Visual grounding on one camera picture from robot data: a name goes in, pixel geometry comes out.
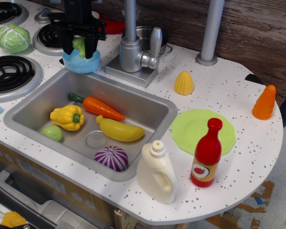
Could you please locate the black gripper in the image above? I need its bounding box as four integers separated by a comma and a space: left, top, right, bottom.
48, 11, 107, 59

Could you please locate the green toy broccoli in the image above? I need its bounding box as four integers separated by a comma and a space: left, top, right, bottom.
72, 37, 86, 58

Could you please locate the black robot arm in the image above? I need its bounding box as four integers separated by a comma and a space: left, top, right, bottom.
48, 0, 107, 59

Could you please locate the light blue plastic bowl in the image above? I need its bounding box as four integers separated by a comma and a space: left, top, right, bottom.
62, 49, 100, 74

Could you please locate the back right stove burner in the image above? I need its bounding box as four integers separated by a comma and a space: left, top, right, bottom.
32, 22, 96, 57

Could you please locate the stove burner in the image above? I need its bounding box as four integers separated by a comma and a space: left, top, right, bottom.
32, 22, 96, 57
0, 2, 29, 29
0, 55, 43, 103

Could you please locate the red toy chili pepper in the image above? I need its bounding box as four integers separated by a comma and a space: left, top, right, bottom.
99, 16, 125, 34

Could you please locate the grey stove knob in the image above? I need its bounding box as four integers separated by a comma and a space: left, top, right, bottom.
34, 8, 51, 24

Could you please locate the silver toy faucet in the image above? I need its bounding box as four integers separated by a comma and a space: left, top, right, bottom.
105, 0, 163, 88

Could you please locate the small steel pot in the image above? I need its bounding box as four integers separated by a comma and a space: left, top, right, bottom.
120, 25, 173, 56

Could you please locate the orange toy carrot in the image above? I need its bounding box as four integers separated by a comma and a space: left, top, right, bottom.
69, 93, 125, 120

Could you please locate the green toy cabbage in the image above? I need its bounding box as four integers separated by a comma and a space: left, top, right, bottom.
0, 24, 31, 54

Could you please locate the front left stove burner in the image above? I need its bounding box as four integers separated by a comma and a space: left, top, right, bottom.
0, 55, 43, 103

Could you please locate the yellow toy bell pepper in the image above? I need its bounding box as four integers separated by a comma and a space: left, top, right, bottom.
50, 105, 85, 131

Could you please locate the back left stove burner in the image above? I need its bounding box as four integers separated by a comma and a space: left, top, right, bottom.
0, 2, 29, 29

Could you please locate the stainless steel sink basin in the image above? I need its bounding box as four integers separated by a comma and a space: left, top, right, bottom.
4, 69, 177, 181

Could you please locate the green toy apple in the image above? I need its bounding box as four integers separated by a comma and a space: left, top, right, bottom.
41, 125, 62, 141

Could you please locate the yellow toy banana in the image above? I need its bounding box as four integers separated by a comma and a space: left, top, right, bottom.
96, 115, 145, 142

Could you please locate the yellow toy corn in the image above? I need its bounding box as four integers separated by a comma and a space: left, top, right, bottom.
174, 71, 194, 95

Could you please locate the purple striped toy onion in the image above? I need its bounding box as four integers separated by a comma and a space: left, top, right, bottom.
94, 146, 128, 172

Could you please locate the grey support pole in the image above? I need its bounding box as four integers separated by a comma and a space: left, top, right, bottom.
196, 0, 225, 66

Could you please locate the light green plastic plate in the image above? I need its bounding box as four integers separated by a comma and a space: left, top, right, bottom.
172, 109, 236, 155

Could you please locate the white toy detergent jug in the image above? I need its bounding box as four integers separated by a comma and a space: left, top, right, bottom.
136, 140, 177, 204

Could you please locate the red toy ketchup bottle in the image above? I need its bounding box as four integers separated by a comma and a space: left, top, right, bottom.
190, 118, 223, 187

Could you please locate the yellow object at bottom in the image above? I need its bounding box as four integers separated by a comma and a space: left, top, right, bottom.
0, 212, 27, 228

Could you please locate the orange toy carrot cone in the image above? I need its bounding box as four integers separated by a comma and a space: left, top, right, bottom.
252, 85, 276, 120

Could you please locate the toy oven door handle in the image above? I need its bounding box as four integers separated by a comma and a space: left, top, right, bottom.
0, 170, 57, 229

